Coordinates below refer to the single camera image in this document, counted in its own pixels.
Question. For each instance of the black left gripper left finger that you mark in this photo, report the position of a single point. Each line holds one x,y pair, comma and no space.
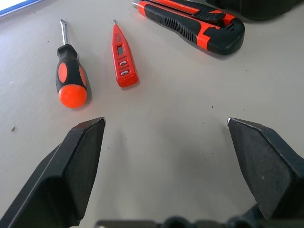
59,180

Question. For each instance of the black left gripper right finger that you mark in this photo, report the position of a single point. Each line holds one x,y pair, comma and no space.
268,166

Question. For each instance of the black orange flathead screwdriver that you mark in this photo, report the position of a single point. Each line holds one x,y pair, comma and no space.
71,78

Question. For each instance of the red voltage tester pen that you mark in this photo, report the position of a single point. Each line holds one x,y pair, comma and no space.
123,66

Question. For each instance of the orange black utility knife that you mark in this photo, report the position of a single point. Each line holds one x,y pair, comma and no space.
180,26

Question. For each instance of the black tool case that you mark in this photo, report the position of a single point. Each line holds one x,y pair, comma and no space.
261,9

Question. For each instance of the clear blue-rimmed container lid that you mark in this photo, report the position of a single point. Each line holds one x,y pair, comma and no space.
7,4

